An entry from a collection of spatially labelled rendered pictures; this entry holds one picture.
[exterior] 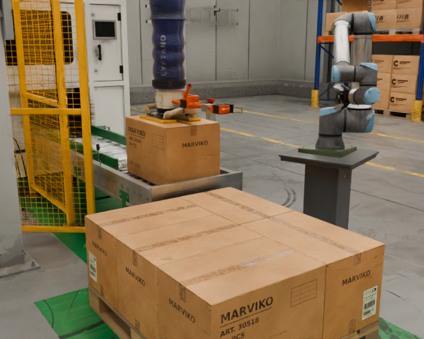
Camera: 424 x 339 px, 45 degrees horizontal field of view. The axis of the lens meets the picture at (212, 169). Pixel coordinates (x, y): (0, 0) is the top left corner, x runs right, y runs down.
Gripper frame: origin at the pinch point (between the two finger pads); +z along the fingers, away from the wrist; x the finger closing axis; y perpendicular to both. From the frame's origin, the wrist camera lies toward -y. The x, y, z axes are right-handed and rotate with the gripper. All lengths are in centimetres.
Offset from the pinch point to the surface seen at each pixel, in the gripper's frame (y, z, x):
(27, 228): 176, 133, 87
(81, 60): 134, 100, -31
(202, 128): 68, 48, 17
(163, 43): 86, 62, -38
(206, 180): 68, 45, 50
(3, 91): 184, 83, -11
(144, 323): 133, -41, 97
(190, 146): 77, 47, 28
